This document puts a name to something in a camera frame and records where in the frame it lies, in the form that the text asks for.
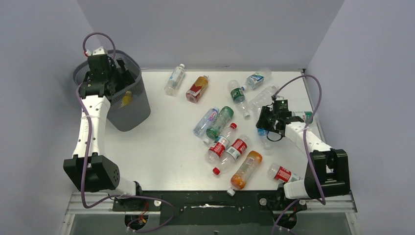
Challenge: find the clear blue cap bottle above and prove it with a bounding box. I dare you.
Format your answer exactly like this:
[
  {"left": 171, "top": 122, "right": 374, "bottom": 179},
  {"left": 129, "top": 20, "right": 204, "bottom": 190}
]
[{"left": 257, "top": 128, "right": 271, "bottom": 150}]

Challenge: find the green cap clear bottle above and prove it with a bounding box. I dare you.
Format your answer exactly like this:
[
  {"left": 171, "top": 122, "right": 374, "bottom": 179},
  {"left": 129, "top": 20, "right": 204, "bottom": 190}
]
[{"left": 292, "top": 111, "right": 313, "bottom": 124}]

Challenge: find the yellow honey pomelo bottle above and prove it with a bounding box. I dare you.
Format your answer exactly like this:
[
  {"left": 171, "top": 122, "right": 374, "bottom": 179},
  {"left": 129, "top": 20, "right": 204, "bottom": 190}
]
[{"left": 119, "top": 91, "right": 133, "bottom": 109}]

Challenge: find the orange juice bottle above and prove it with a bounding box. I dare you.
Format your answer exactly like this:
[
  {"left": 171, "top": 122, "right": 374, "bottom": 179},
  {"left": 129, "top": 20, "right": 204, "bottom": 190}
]
[{"left": 227, "top": 151, "right": 263, "bottom": 196}]

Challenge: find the red label bottle front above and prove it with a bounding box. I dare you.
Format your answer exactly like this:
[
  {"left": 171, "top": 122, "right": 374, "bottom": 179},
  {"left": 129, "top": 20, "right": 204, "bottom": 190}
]
[{"left": 267, "top": 163, "right": 301, "bottom": 184}]

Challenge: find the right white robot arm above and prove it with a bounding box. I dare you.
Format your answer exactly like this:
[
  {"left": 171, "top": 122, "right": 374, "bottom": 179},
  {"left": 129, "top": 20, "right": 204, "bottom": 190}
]
[{"left": 256, "top": 100, "right": 350, "bottom": 209}]

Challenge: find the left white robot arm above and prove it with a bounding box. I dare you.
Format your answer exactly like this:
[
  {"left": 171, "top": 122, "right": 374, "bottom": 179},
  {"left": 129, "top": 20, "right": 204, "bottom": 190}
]
[{"left": 63, "top": 54, "right": 139, "bottom": 197}]

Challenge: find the grey ribbed waste bin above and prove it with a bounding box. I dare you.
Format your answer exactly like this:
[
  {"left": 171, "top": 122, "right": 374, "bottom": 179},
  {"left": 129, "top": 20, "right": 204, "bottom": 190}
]
[{"left": 73, "top": 50, "right": 151, "bottom": 132}]

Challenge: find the plain clear bottle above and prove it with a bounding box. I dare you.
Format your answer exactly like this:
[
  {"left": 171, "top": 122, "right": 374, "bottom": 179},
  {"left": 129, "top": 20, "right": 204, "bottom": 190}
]
[{"left": 248, "top": 86, "right": 279, "bottom": 116}]

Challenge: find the blue label clear bottle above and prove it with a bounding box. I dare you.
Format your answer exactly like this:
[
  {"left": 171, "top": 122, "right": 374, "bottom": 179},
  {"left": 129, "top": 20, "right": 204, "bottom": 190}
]
[{"left": 241, "top": 67, "right": 272, "bottom": 92}]

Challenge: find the green label clear bottle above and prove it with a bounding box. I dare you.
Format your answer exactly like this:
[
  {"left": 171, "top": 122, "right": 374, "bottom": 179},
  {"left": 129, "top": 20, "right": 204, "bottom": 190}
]
[{"left": 227, "top": 80, "right": 251, "bottom": 119}]

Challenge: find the red label bottle lower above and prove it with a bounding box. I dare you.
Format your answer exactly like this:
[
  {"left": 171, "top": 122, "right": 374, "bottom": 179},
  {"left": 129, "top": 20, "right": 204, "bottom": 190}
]
[{"left": 212, "top": 135, "right": 251, "bottom": 176}]

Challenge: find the green tinted bottle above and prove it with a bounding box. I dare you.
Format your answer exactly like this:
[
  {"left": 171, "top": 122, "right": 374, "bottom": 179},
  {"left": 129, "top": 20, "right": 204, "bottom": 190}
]
[{"left": 203, "top": 106, "right": 234, "bottom": 145}]

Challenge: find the red label bottle upper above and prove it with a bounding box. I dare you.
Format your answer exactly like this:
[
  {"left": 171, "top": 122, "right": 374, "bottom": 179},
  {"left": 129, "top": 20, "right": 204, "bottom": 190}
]
[{"left": 205, "top": 123, "right": 237, "bottom": 164}]

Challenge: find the clear bottle white label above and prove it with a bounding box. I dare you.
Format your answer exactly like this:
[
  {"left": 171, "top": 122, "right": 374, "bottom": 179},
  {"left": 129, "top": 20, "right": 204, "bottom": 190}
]
[{"left": 164, "top": 64, "right": 185, "bottom": 96}]

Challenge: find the pink blue label bottle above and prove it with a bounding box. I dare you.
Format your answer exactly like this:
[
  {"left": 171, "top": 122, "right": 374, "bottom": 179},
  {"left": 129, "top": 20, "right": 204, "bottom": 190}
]
[{"left": 193, "top": 107, "right": 219, "bottom": 138}]

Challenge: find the red yellow label bottle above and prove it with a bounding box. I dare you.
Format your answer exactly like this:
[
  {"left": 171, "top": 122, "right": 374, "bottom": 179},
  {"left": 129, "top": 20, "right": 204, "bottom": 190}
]
[{"left": 185, "top": 75, "right": 209, "bottom": 103}]

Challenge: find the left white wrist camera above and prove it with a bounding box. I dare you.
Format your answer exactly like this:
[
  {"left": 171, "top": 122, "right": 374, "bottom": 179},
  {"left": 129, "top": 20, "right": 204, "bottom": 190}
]
[{"left": 84, "top": 47, "right": 108, "bottom": 57}]

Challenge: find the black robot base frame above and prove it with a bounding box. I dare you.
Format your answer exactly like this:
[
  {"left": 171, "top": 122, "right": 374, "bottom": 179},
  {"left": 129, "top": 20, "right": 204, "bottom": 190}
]
[{"left": 112, "top": 189, "right": 307, "bottom": 226}]

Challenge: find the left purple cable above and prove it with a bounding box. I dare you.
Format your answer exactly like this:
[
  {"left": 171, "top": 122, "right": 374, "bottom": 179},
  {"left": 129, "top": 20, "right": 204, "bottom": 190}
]
[{"left": 75, "top": 31, "right": 177, "bottom": 234}]

